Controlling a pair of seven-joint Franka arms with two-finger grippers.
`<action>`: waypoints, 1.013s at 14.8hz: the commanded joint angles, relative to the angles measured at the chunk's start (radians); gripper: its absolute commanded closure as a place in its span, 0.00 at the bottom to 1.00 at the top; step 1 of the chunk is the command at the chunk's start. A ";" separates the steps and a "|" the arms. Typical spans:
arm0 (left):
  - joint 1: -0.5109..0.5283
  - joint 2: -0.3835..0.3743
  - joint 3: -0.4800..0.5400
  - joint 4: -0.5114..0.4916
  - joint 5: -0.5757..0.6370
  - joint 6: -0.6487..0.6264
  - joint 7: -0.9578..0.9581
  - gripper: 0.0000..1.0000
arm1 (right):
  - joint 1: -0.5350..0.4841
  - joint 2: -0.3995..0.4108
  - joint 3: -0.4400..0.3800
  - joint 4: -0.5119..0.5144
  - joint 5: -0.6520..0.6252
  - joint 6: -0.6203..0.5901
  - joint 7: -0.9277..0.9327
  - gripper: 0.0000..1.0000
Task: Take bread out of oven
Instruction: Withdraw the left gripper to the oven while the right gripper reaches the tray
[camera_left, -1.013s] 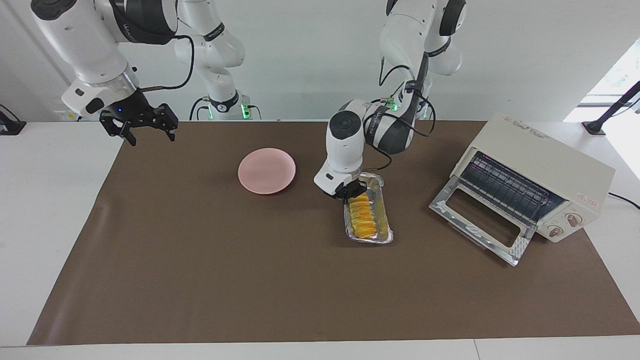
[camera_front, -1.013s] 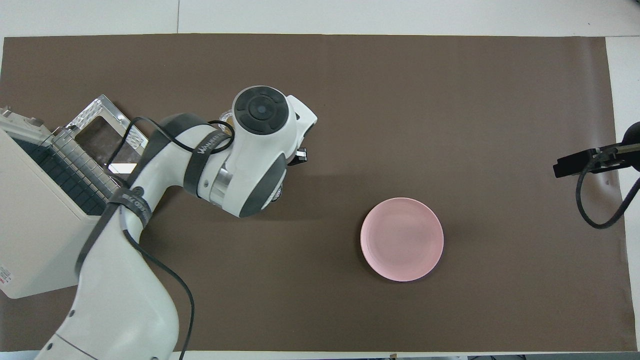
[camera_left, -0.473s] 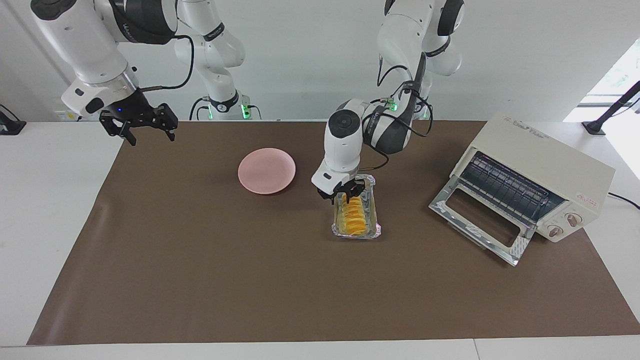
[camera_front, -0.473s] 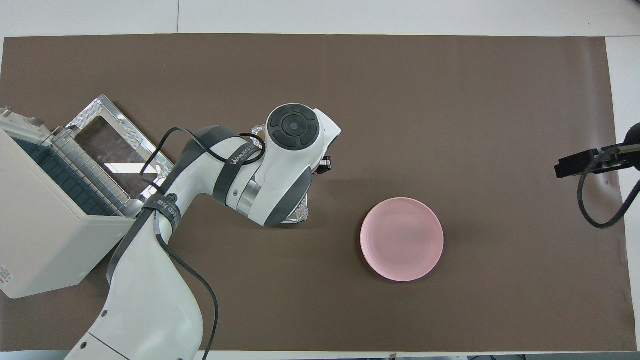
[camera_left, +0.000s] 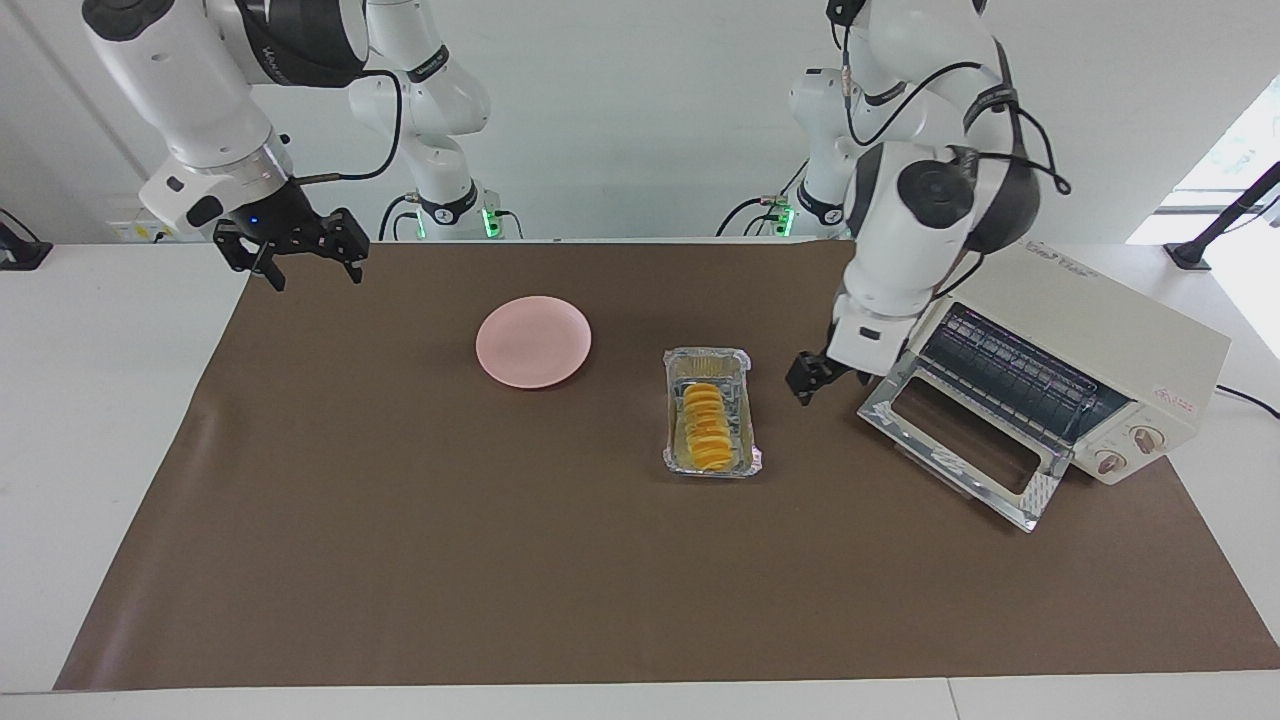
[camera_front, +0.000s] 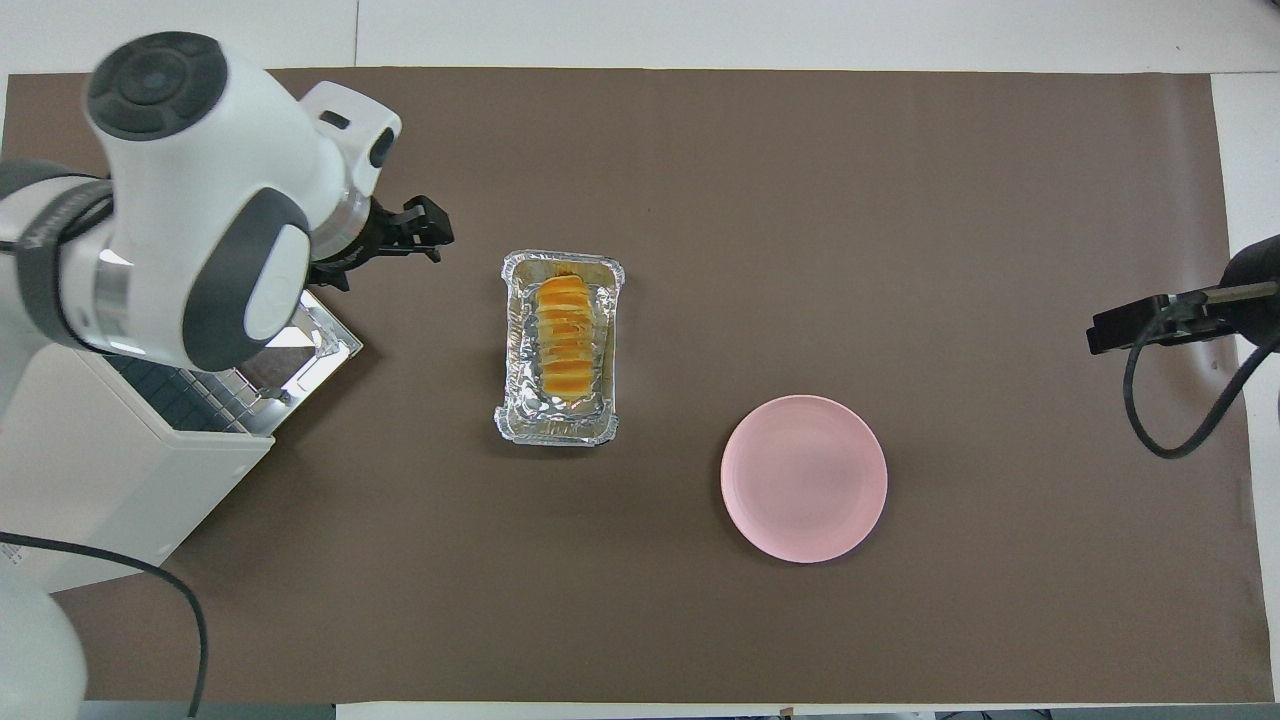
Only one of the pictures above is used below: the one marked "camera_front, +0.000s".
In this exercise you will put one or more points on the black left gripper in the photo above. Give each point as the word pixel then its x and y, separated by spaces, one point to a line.
pixel 370 245

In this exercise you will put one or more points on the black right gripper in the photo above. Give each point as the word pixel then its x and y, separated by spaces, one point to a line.
pixel 1255 285

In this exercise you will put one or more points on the golden sliced bread loaf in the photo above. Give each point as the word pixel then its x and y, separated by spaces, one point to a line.
pixel 567 335

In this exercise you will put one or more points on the aluminium foil tray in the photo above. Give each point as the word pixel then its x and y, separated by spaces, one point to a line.
pixel 515 415

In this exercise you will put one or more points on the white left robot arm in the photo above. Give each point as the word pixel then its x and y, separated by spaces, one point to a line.
pixel 190 180

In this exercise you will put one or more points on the glass oven door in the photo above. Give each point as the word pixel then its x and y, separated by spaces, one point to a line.
pixel 310 350

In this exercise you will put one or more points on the metal oven rack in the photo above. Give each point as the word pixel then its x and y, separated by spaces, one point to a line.
pixel 190 395

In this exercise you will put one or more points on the white toaster oven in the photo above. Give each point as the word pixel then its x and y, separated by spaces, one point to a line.
pixel 90 480

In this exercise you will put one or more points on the brown table mat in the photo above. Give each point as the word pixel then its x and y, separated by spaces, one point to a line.
pixel 700 200

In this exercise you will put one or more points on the pink round plate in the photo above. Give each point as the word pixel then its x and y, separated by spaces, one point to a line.
pixel 803 478

